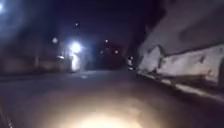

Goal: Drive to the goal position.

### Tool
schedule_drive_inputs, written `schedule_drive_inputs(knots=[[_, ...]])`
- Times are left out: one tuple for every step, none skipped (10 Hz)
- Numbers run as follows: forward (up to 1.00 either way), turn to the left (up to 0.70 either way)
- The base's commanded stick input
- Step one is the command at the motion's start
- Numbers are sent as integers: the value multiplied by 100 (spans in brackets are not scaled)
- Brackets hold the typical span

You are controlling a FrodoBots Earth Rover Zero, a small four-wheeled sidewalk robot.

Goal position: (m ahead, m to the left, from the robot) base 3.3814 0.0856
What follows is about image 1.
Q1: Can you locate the vehicle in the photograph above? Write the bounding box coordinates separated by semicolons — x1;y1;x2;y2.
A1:
125;56;135;72

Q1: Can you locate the dark asphalt road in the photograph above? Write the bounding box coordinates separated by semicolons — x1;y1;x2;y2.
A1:
0;68;224;128

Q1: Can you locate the street lamp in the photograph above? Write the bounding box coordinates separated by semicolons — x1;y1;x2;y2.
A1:
68;41;83;73

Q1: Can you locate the pale kerb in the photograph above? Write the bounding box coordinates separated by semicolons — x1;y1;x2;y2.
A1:
135;70;224;103

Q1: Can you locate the pale concrete wall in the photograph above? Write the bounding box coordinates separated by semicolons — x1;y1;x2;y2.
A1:
137;0;224;88

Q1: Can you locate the low wall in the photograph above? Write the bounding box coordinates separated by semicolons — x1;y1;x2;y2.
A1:
0;54;72;75

